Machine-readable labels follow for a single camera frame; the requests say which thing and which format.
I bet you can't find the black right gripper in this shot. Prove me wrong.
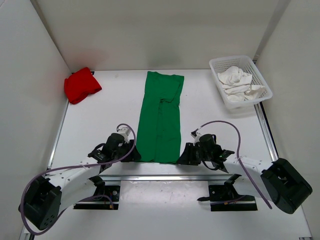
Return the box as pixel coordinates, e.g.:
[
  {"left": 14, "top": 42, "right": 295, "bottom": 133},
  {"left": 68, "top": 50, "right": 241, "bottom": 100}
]
[{"left": 177, "top": 143, "right": 213, "bottom": 166}]

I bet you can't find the green t shirt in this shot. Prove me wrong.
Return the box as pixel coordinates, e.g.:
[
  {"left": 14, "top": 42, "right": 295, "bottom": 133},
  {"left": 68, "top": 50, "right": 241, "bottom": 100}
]
[{"left": 136, "top": 71, "right": 185, "bottom": 164}]

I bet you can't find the white cloth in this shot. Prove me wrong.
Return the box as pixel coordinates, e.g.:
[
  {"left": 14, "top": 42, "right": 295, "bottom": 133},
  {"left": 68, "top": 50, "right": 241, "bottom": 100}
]
[{"left": 217, "top": 66, "right": 266, "bottom": 103}]

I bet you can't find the red t shirt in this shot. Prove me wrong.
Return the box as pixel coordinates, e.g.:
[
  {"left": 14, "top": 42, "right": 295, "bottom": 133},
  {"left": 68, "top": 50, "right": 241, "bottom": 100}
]
[{"left": 64, "top": 67, "right": 102, "bottom": 105}]

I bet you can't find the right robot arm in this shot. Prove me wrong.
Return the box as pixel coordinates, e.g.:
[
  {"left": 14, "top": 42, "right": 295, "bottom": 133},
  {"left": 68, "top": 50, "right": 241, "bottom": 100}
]
[{"left": 177, "top": 133, "right": 313, "bottom": 214}]

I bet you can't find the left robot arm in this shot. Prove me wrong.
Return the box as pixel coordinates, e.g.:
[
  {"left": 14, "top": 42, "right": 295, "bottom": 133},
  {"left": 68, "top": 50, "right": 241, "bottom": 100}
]
[{"left": 18, "top": 133, "right": 140, "bottom": 232}]

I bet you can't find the white plastic basket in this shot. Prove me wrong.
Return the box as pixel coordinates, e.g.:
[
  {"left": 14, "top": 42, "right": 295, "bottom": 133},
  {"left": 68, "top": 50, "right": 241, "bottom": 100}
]
[{"left": 209, "top": 55, "right": 273, "bottom": 110}]

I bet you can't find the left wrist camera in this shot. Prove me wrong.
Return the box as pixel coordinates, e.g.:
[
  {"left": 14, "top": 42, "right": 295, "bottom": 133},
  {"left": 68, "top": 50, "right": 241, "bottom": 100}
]
[{"left": 116, "top": 126, "right": 132, "bottom": 138}]

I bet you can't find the aluminium rail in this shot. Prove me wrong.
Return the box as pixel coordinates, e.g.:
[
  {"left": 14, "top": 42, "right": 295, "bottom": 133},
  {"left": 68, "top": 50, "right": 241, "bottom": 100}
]
[{"left": 100, "top": 174, "right": 232, "bottom": 182}]

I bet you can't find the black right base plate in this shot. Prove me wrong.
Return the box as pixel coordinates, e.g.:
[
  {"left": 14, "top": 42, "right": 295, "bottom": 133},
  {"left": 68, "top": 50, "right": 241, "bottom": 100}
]
[{"left": 197, "top": 174, "right": 258, "bottom": 212}]

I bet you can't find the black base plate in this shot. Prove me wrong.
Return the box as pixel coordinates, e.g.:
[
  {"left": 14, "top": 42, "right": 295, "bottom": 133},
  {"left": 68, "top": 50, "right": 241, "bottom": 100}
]
[
  {"left": 73, "top": 181, "right": 121, "bottom": 211},
  {"left": 197, "top": 174, "right": 258, "bottom": 212}
]

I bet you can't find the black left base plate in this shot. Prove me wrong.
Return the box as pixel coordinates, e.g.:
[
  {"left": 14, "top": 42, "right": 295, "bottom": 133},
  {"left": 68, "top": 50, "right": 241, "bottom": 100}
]
[{"left": 73, "top": 181, "right": 121, "bottom": 211}]

